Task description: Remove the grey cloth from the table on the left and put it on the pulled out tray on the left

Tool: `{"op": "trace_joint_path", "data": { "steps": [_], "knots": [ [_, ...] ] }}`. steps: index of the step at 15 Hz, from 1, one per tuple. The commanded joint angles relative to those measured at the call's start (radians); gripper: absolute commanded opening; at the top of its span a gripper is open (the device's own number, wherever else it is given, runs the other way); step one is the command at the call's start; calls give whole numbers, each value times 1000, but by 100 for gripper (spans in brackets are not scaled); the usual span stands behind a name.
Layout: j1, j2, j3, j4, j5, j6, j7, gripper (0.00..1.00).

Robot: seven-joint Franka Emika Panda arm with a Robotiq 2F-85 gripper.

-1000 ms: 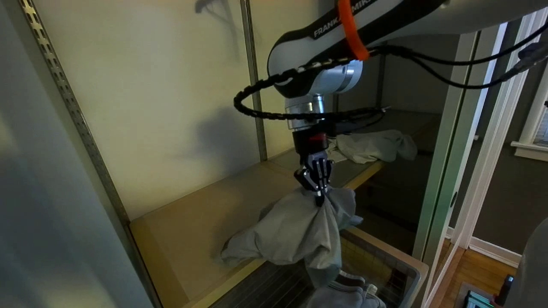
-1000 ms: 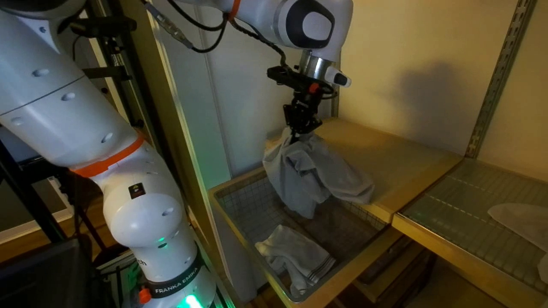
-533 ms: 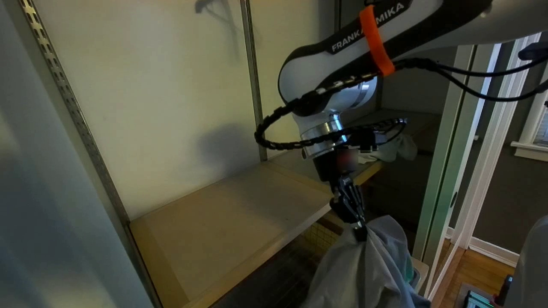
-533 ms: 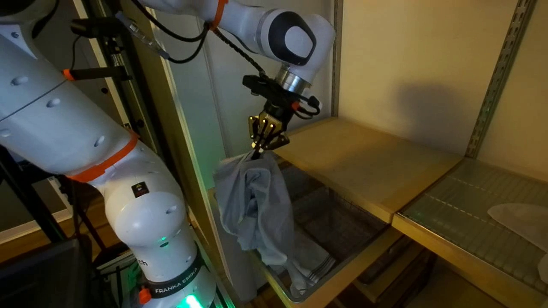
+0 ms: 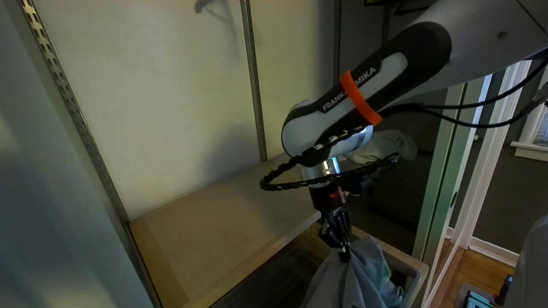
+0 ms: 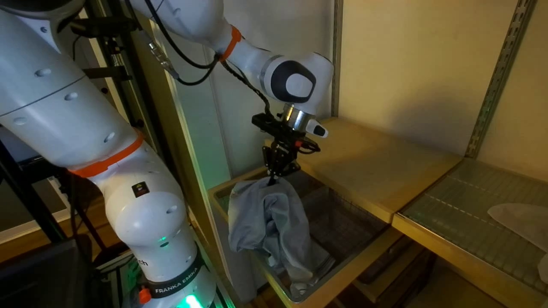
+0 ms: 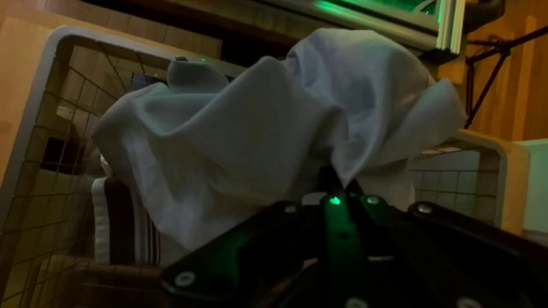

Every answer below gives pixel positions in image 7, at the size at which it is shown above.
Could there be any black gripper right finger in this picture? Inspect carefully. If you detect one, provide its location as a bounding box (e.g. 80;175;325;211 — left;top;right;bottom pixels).
344;180;365;206

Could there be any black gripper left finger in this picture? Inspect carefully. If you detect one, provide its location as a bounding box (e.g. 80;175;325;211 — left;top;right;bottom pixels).
317;167;344;208

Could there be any grey cloth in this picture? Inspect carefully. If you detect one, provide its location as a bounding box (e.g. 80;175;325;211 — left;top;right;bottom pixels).
92;30;466;252

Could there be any black tripod stand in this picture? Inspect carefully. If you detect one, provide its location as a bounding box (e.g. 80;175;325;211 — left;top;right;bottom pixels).
464;26;548;129

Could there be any grey striped folded garment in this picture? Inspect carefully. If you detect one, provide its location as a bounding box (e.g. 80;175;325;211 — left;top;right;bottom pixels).
91;177;187;268

